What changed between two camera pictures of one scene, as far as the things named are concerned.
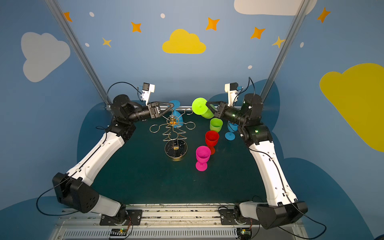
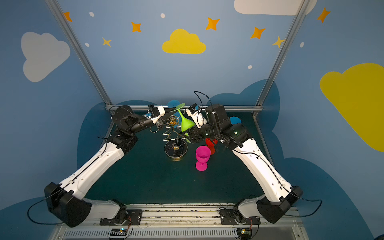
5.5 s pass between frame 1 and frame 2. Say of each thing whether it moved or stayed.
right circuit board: stayed
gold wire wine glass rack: stayed
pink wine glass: stayed
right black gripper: moved
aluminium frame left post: stayed
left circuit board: stayed
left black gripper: moved
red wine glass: stayed
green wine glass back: moved
